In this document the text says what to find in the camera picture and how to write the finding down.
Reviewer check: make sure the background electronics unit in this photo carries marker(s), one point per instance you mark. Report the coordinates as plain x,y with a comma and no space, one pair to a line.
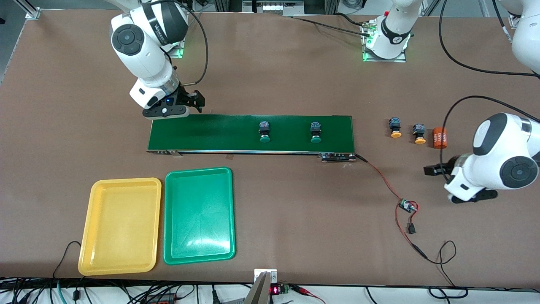
274,6

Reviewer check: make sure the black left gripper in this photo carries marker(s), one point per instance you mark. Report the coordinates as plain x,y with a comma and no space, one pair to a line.
449,167

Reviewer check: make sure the green conveyor belt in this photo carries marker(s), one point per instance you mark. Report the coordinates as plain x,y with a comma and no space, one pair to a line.
219,135

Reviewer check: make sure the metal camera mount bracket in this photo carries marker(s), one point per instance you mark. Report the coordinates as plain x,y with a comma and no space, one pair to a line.
258,291

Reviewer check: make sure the orange cylinder with white print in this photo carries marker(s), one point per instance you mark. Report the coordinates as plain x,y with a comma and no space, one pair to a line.
438,137

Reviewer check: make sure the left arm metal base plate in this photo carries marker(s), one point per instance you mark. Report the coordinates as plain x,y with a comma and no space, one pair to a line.
382,60

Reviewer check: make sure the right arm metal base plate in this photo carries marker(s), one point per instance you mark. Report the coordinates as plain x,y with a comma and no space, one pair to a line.
182,52

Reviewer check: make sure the small conveyor controller board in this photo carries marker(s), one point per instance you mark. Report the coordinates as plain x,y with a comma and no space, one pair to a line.
407,206

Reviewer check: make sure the red clip lead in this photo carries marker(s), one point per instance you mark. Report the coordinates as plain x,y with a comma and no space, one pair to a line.
307,291

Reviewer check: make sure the aluminium table corner bracket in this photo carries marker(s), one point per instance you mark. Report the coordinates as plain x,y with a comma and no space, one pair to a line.
29,12

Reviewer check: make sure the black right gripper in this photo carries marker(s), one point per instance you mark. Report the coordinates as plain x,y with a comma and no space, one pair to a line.
186,96

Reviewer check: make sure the green mushroom push button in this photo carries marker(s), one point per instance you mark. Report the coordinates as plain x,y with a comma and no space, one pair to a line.
264,131
316,131

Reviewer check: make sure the green plastic tray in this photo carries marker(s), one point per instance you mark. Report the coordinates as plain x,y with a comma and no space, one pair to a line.
198,215

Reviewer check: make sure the yellow plastic tray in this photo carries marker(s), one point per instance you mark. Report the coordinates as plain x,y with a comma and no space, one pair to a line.
120,226

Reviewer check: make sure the yellow mushroom push button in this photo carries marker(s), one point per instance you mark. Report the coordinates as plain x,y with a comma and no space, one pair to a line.
395,128
419,134

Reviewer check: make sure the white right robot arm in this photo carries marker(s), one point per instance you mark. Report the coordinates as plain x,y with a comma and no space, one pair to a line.
143,55

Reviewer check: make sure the red LED display module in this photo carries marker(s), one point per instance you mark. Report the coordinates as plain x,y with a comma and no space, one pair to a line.
275,290

